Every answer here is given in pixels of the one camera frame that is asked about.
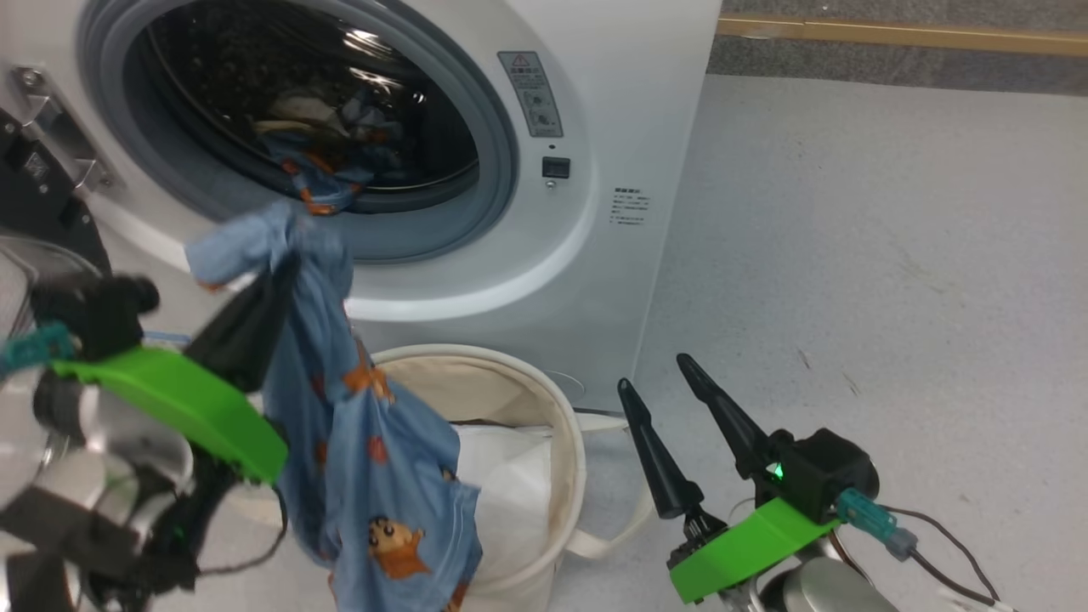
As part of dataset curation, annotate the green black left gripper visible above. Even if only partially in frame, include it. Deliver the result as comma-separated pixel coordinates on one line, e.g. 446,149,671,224
51,251,303,596

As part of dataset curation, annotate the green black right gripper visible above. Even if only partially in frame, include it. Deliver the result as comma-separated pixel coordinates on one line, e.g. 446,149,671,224
617,353,842,604

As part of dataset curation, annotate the blue bear print garment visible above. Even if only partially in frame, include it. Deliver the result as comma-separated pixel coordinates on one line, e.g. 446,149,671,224
185,136,483,612

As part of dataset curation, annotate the cream canvas laundry basket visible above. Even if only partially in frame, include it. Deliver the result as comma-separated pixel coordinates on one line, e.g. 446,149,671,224
225,344,655,612

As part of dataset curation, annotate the white front-load washing machine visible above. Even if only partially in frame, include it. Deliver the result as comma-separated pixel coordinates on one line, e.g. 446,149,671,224
0,0,723,415

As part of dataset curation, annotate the white folded cloth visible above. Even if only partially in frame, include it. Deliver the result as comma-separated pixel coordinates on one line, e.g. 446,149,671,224
450,423,553,587

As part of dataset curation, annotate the beige crumpled garment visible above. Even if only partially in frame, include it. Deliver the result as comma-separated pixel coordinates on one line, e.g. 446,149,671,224
253,85,400,141

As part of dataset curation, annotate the grey warning label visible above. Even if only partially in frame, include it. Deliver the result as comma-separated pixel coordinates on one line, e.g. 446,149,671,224
497,51,564,139

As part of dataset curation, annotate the black cable teal connector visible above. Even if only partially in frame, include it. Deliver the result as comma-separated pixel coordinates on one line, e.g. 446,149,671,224
0,323,76,375
837,489,1021,612

